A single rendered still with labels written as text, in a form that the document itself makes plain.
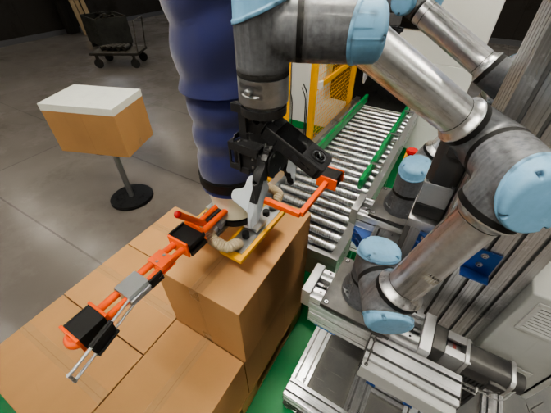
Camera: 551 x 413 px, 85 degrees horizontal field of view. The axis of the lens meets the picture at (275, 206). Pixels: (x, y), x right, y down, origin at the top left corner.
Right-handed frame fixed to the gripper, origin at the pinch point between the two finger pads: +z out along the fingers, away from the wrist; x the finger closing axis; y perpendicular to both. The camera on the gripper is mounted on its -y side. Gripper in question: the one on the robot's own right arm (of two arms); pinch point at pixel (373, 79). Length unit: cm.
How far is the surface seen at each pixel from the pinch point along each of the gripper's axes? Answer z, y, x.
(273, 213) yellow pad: 40, 4, -57
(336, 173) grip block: 26.8, 12.8, -31.3
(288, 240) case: 53, 10, -54
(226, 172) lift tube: 11, 5, -76
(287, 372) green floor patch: 147, 26, -65
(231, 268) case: 53, 7, -81
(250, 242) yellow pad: 40, 11, -74
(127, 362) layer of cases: 93, -7, -129
